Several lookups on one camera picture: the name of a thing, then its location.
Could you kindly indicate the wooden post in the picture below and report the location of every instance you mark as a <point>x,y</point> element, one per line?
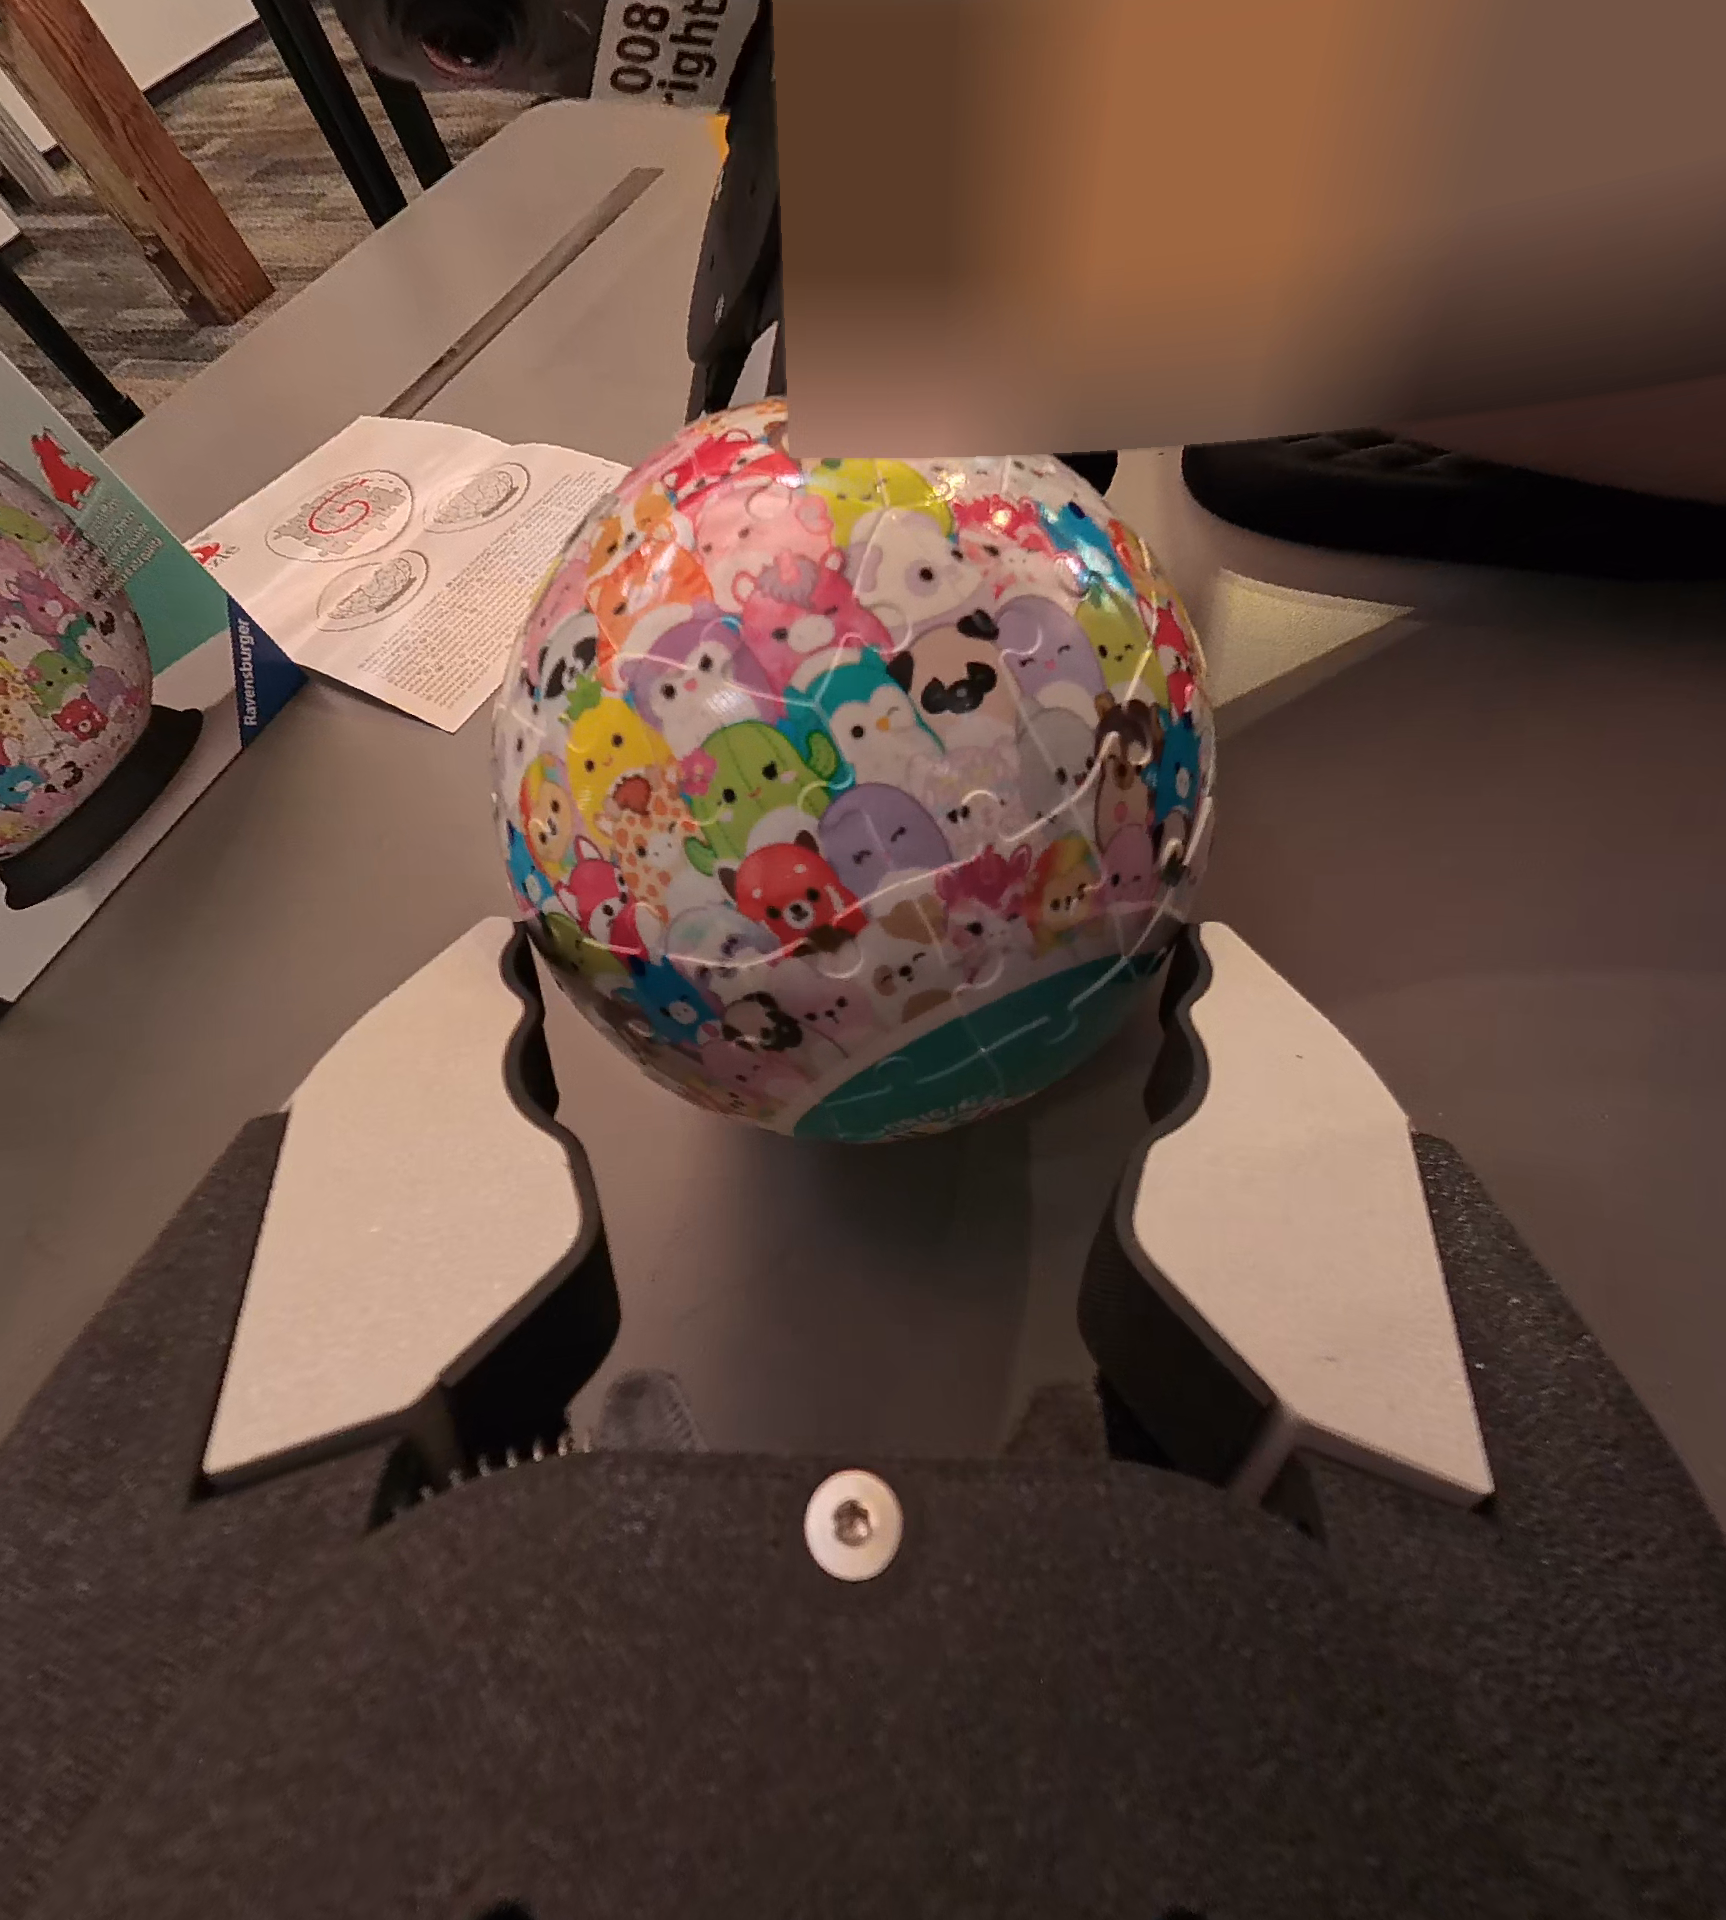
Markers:
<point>128,151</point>

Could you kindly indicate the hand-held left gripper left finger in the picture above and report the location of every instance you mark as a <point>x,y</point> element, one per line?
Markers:
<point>399,1230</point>

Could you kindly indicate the colourful cardboard puzzle box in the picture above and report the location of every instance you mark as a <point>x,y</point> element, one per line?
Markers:
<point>23,675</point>

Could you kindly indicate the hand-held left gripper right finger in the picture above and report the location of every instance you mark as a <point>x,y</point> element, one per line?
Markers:
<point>1298,1245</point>

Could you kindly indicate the person's right forearm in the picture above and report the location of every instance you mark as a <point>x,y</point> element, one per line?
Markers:
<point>1702,472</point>

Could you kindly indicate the folded white instruction leaflet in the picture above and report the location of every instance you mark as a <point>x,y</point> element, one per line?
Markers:
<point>399,571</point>

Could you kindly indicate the colourful puzzle ball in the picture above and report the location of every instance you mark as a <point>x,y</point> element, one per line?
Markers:
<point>833,720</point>

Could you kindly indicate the black mesh pad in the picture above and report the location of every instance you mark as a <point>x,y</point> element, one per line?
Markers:
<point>1479,502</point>

